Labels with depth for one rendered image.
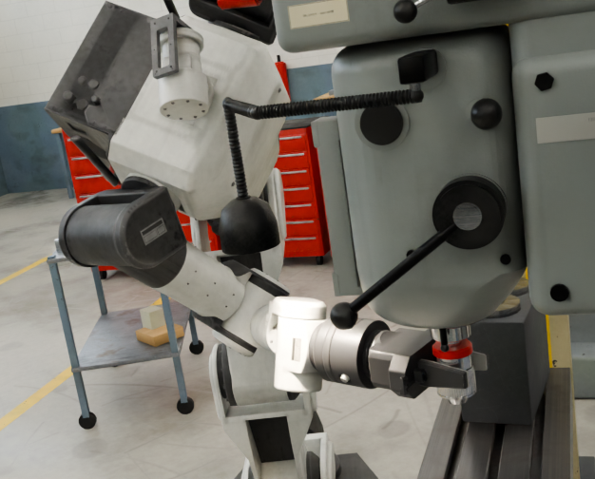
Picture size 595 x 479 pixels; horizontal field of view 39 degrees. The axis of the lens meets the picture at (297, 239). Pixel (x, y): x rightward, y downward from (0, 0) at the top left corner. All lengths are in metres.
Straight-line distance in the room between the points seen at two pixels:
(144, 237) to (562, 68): 0.63
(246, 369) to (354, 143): 0.84
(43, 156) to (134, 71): 10.89
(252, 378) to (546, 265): 0.90
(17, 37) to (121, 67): 10.84
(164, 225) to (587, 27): 0.66
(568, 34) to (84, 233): 0.72
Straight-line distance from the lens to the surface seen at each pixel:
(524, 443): 1.47
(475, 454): 1.44
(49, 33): 11.86
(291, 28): 0.86
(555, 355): 2.90
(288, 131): 5.89
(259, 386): 1.66
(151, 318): 4.14
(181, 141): 1.23
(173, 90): 1.14
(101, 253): 1.23
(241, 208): 1.00
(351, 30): 0.85
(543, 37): 0.83
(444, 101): 0.86
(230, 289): 1.34
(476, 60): 0.85
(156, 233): 1.21
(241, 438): 1.75
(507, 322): 1.44
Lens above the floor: 1.65
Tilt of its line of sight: 14 degrees down
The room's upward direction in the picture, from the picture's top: 8 degrees counter-clockwise
